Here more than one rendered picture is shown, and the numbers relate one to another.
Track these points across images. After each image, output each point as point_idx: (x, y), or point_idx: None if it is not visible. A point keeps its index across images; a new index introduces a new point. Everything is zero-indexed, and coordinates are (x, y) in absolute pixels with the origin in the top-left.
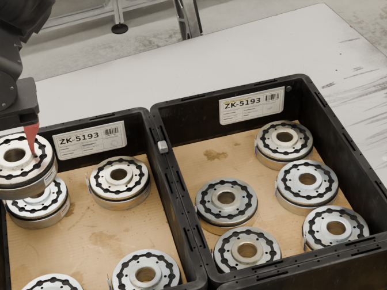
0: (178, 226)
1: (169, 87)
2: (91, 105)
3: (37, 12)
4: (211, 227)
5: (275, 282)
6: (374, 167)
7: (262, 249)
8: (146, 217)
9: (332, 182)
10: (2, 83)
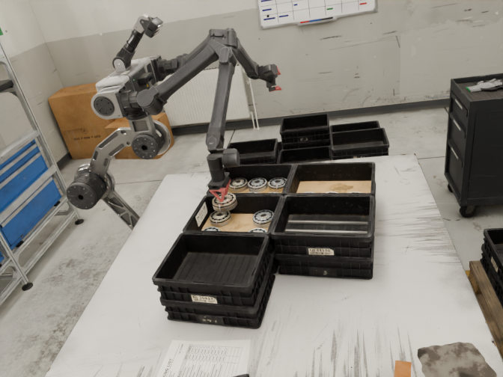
0: (259, 197)
1: (166, 218)
2: (152, 240)
3: (223, 143)
4: None
5: (290, 186)
6: None
7: None
8: (238, 217)
9: (261, 179)
10: (238, 155)
